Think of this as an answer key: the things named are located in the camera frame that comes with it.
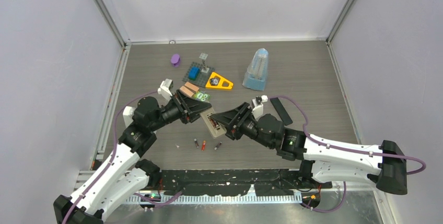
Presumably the blue building brick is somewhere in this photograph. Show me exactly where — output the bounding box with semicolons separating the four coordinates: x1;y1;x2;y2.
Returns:
188;66;200;80

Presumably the tan wooden block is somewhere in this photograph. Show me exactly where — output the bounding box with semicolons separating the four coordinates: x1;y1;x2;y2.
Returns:
180;86;194;98
184;82;199;92

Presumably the white remote control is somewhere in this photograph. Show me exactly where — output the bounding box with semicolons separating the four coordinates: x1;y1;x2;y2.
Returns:
200;108;226;138

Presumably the grey brick post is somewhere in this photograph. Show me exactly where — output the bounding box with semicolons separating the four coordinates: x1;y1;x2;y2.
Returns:
199;53;209;74

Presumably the yellow triangular toy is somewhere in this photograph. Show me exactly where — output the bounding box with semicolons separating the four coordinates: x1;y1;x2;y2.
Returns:
205;72;234;90

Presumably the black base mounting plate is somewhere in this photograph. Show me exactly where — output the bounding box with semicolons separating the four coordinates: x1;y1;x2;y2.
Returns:
162;169;332;196

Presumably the blue translucent metronome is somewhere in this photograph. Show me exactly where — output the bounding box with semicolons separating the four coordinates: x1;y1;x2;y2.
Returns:
242;48;269;91

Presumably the black remote control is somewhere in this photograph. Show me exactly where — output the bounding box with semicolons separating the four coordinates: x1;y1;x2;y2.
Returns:
270;98;293;126

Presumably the grey building brick plate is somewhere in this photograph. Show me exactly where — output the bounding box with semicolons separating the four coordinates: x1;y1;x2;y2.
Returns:
182;62;215;88

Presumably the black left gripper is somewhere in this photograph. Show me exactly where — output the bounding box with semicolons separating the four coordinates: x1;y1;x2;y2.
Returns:
149;89;211;132

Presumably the purple cap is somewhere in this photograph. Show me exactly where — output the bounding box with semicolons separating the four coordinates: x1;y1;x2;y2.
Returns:
170;54;181;67

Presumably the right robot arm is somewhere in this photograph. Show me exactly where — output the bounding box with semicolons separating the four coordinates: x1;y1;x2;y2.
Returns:
209;103;408;195

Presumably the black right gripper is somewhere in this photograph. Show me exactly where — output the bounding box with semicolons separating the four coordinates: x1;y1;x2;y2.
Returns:
211;102;275;149

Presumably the green monster toy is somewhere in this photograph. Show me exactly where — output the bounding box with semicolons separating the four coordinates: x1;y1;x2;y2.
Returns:
193;91;211;102

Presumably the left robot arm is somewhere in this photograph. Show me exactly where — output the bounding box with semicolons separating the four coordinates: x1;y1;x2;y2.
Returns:
53;90;212;223

